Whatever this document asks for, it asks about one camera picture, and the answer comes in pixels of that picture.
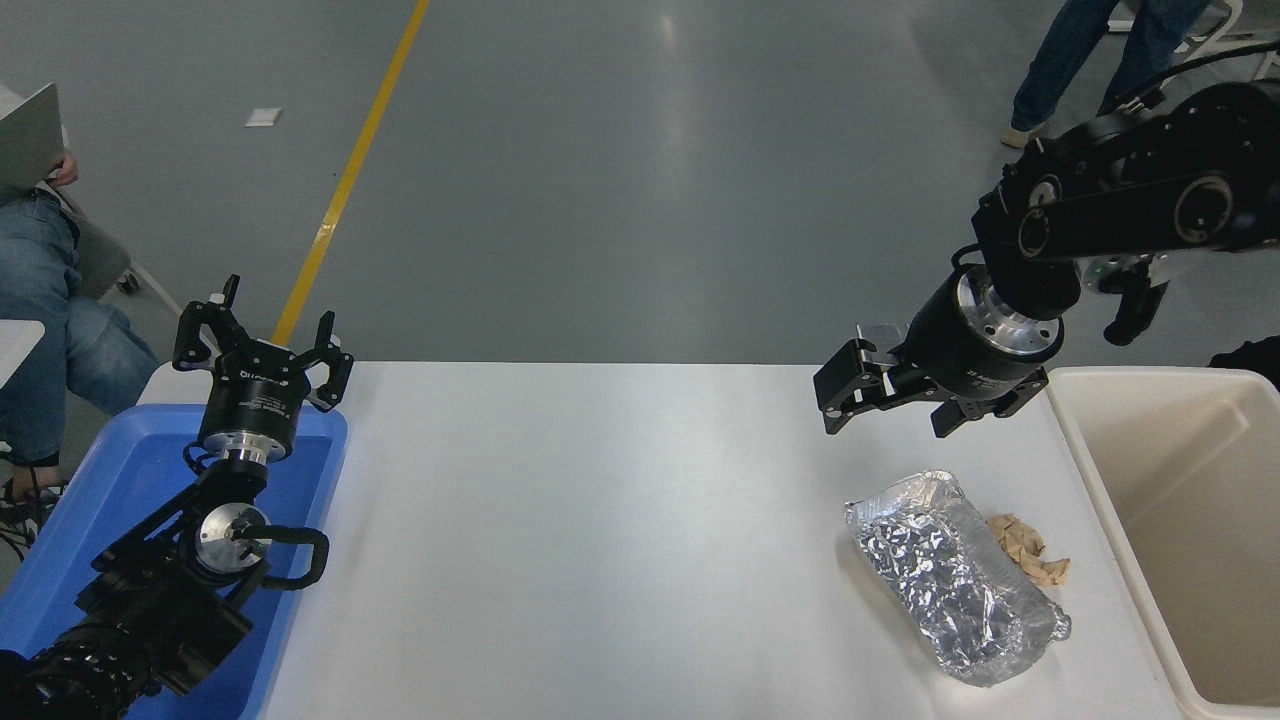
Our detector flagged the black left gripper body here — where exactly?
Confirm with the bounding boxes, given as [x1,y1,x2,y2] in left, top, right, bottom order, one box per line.
[197,339,321,459]

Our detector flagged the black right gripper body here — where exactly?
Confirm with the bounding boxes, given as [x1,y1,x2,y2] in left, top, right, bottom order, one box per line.
[893,270,1065,409]

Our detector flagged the silver foil plate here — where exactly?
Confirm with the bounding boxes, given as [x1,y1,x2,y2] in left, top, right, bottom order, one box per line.
[843,470,1073,688]

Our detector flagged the grey office chair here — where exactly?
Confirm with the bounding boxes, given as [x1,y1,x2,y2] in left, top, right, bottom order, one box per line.
[55,190,183,317]

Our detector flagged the crumpled tan paper ball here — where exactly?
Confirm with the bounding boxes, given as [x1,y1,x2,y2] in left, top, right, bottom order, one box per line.
[985,513,1072,589]

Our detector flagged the blue plastic tray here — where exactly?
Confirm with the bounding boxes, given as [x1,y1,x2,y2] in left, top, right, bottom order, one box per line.
[0,403,349,720]

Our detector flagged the seated person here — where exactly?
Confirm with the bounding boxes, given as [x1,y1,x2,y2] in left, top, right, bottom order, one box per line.
[0,150,162,546]

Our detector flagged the small white side table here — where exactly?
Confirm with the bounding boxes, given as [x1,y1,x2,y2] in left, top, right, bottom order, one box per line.
[0,319,47,388]

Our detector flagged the large pale plastic bin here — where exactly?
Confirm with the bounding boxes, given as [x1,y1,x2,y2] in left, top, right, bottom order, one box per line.
[1045,366,1280,720]

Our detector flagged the grey laptop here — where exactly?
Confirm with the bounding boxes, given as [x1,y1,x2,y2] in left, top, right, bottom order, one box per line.
[0,83,67,206]

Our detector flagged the standing person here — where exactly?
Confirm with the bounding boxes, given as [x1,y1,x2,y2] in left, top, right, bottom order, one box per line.
[1000,0,1213,150]

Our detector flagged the white swivel chair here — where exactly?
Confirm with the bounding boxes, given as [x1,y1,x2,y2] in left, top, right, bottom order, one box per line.
[1108,0,1280,81]

